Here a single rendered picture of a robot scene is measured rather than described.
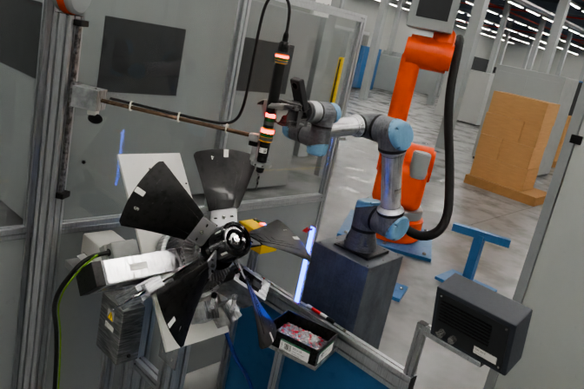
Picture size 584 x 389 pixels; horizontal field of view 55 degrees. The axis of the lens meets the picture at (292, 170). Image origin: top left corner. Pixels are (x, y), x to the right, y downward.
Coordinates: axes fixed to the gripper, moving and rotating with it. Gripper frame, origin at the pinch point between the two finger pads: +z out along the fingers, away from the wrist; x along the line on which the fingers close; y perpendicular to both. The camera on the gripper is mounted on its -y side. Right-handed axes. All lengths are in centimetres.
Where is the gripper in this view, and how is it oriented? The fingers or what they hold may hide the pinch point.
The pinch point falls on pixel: (266, 102)
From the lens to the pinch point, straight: 179.7
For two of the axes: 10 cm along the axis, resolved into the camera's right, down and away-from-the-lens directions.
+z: -6.8, 0.4, -7.3
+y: -2.0, 9.5, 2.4
